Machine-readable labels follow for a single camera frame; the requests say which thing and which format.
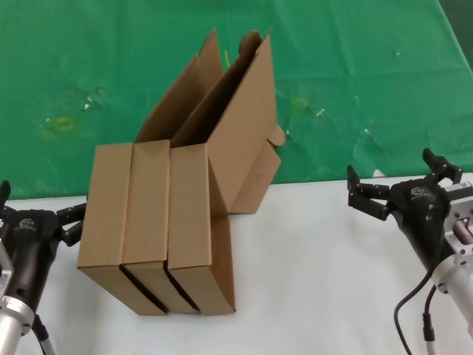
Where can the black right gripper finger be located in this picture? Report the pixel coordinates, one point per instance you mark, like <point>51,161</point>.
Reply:
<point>369,197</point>
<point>445,171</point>

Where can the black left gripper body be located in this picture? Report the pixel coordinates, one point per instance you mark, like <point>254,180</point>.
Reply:
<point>29,240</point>

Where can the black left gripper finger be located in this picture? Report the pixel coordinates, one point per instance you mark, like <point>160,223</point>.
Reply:
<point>74,229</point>
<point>4,196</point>

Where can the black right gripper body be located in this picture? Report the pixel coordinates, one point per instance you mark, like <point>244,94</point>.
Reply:
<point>421,214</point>

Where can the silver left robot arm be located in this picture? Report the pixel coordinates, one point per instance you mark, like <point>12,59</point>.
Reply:
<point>11,325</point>

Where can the closed brown cardboard box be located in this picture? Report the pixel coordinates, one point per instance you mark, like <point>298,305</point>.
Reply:
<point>146,203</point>
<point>188,207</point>
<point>105,207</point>

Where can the large open cardboard box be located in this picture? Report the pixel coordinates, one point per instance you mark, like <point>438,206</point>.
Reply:
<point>244,122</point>

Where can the green table cloth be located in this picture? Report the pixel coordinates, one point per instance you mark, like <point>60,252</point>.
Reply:
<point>351,55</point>

